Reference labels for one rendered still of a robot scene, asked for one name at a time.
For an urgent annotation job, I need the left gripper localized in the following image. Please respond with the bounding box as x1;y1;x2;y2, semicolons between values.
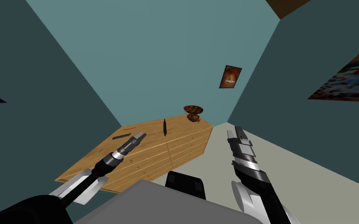
120;131;147;154

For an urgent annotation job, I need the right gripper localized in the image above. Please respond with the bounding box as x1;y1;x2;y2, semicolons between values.
227;126;259;166

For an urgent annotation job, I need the light wooden dresser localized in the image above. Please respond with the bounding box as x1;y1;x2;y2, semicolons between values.
55;114;214;194

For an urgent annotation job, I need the orange framed picture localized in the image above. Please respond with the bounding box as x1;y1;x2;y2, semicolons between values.
219;65;243;89

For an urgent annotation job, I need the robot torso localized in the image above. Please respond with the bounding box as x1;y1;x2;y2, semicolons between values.
73;170;266;224

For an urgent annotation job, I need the colourful wall painting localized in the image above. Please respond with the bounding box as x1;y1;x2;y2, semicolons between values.
307;37;359;103

